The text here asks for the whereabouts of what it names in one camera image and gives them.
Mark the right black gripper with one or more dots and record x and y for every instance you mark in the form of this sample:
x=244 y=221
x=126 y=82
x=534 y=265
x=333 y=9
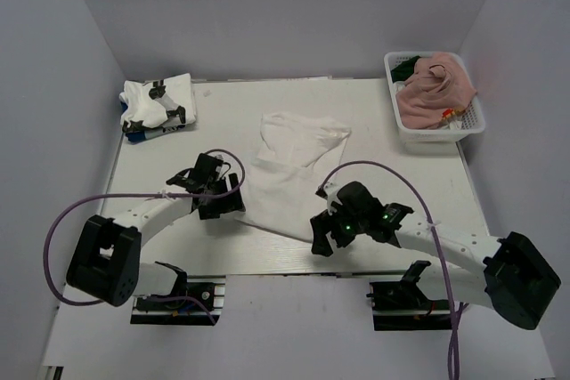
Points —
x=322 y=223

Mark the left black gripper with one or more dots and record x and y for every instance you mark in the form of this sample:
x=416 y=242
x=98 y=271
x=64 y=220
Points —
x=231 y=203

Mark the white red-print t-shirt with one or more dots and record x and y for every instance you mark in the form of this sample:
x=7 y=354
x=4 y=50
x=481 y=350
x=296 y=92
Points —
x=295 y=155

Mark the dark green t-shirt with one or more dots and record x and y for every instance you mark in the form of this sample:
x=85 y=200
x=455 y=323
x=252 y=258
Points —
x=404 y=70

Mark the pink t-shirt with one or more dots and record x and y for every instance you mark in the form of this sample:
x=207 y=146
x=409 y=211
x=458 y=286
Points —
x=439 y=89

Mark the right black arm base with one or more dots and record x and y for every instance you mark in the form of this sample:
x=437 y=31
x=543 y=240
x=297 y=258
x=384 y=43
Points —
x=401 y=307

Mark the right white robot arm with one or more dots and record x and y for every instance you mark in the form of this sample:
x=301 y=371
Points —
x=508 y=275

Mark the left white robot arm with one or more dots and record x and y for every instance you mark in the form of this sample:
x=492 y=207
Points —
x=107 y=264

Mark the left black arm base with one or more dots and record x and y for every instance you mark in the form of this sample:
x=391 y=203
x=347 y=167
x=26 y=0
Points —
x=201 y=305

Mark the folded blue t-shirt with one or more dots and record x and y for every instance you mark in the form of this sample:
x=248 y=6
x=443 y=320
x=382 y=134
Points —
x=138 y=135

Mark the folded white printed t-shirt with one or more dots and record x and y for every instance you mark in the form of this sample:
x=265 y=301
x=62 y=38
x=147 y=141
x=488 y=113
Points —
x=159 y=103

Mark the white plastic basket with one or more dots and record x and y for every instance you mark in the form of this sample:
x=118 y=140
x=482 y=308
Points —
x=471 y=122

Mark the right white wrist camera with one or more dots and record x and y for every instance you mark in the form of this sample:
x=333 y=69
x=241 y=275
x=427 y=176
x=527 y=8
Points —
x=331 y=195

